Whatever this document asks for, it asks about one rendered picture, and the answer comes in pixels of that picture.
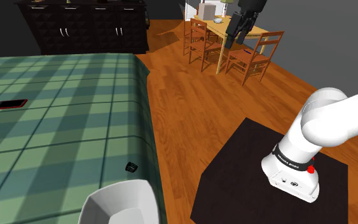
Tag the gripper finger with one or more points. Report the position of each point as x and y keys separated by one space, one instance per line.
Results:
x=241 y=36
x=229 y=41

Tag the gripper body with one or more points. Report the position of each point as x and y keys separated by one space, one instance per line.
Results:
x=239 y=22

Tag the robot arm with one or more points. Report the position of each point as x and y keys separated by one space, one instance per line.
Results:
x=293 y=145

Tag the light wooden dining table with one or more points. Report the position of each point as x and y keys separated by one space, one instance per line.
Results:
x=217 y=30

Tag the brown wooden chair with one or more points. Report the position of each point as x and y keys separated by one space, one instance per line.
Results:
x=205 y=46
x=248 y=57
x=186 y=34

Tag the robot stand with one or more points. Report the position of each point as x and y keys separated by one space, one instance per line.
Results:
x=243 y=186

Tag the black sideboard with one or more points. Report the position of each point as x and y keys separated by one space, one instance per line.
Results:
x=82 y=31

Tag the small black ribbed object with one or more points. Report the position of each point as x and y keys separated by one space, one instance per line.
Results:
x=131 y=167

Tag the bed with green plaid cover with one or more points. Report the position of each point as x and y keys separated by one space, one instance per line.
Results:
x=57 y=124

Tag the white bowl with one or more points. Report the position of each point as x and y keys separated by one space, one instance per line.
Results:
x=126 y=201

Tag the black phone with red case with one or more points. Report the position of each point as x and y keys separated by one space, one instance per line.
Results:
x=10 y=104

